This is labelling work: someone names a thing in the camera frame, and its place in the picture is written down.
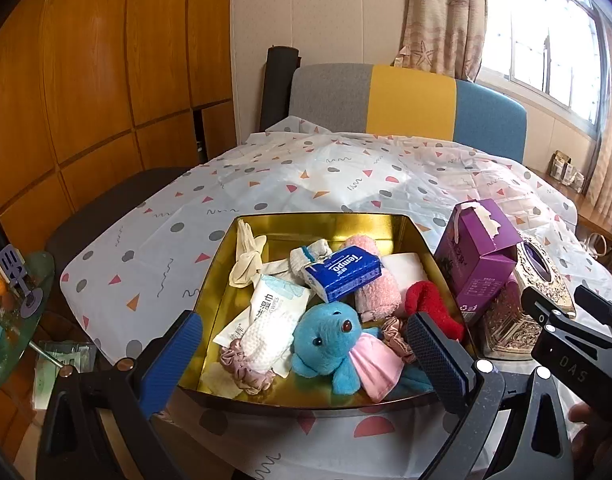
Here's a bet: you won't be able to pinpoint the wooden desk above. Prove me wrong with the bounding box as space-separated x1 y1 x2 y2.
527 167 612 242

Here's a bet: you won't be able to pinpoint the gold tin box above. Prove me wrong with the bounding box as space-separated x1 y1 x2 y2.
177 212 483 414

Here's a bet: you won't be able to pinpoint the dark brown bench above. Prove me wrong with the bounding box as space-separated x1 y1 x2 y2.
45 167 188 262

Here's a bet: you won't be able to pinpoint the white wet wipes packet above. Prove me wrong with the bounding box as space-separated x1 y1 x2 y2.
212 273 312 379

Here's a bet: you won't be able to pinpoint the printed plastic bed cover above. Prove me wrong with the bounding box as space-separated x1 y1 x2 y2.
60 116 579 480

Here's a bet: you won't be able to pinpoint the dusty pink scrunchie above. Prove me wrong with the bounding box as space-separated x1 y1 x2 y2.
380 315 418 364

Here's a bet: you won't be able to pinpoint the blue cloth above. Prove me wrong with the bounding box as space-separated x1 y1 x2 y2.
400 364 438 392

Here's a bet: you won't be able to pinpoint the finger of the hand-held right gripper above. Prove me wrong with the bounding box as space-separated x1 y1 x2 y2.
574 285 612 331
520 287 577 329

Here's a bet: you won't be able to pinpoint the grey sock with blue stripe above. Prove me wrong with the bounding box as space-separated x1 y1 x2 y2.
289 239 333 277

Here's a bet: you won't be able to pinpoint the ornate gold tissue box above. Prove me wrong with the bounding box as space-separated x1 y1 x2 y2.
480 239 578 362

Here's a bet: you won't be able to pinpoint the grey yellow blue headboard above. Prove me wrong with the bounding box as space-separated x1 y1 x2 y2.
288 62 530 164

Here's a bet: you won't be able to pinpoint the barred window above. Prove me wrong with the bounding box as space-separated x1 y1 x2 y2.
477 0 605 137

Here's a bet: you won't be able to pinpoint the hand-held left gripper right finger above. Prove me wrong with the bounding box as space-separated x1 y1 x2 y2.
406 311 574 480

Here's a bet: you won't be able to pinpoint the purple carton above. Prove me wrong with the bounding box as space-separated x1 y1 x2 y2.
434 198 523 323

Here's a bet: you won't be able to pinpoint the white towel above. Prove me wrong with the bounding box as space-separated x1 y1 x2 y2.
383 252 430 294

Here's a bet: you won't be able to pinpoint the blue tissue packet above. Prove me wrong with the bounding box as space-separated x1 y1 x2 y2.
301 245 383 304

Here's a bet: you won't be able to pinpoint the cream gloves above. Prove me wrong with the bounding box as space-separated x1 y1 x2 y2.
229 218 268 289

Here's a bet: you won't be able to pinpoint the pink towel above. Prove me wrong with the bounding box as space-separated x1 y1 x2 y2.
343 233 403 323

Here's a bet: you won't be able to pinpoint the purple ornament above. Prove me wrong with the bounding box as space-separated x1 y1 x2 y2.
0 244 45 319

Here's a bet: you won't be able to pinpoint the small boxes on desk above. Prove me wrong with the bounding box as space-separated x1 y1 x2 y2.
550 149 585 192

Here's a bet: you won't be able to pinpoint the black rolled mat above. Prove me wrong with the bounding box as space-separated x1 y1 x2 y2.
258 46 301 132

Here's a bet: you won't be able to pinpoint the light pink scrunchie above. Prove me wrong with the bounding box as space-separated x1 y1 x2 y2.
220 339 278 395

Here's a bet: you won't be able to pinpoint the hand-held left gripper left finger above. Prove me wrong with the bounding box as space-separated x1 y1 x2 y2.
36 311 203 480

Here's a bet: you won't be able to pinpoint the round glass side table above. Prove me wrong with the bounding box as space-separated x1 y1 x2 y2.
0 250 58 397

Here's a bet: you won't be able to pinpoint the green packets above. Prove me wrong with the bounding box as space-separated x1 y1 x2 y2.
32 341 98 407

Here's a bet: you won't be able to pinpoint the blue plush toy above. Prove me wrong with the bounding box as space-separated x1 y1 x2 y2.
290 302 405 404

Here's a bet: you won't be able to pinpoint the person's right hand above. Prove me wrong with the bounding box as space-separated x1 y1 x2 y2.
567 402 612 480

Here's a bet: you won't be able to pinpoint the beige starfish print curtain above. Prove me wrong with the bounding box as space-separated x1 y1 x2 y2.
395 0 488 82

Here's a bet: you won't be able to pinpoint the wooden wardrobe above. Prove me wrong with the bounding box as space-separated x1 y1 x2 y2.
0 0 238 243

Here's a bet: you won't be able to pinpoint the red sock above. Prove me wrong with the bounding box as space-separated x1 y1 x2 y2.
404 280 466 342

